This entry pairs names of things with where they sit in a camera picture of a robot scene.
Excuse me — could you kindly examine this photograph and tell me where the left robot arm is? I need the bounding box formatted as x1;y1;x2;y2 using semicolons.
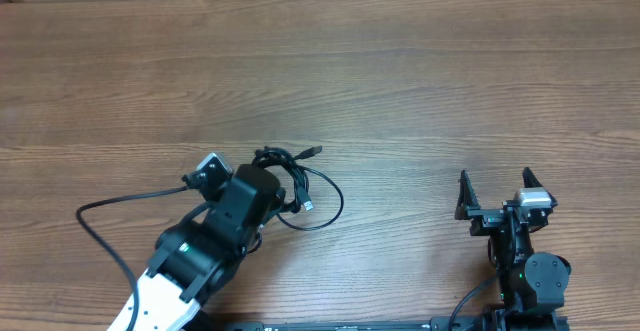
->
109;164;282;331

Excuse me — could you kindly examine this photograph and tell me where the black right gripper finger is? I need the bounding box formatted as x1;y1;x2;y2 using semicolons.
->
522;167;558;207
454;170;481;220

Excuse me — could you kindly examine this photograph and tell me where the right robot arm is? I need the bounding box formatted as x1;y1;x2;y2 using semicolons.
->
447;167;572;330

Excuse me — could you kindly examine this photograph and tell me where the black USB cable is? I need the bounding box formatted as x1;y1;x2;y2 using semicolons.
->
250;144;345;232

